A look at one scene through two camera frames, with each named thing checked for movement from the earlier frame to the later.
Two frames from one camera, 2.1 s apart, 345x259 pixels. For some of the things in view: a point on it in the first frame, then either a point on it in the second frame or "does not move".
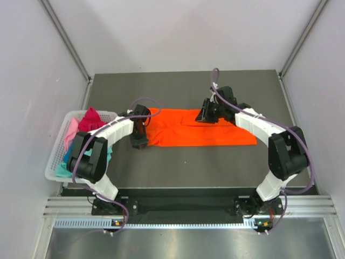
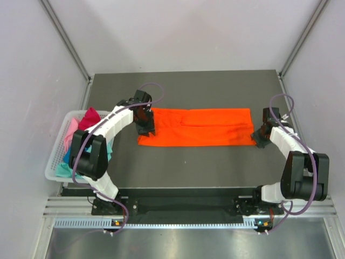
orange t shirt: (171, 127) does not move
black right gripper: (205, 115) to (260, 142)
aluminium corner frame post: (320, 7) does not move
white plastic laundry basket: (57, 154) does not move
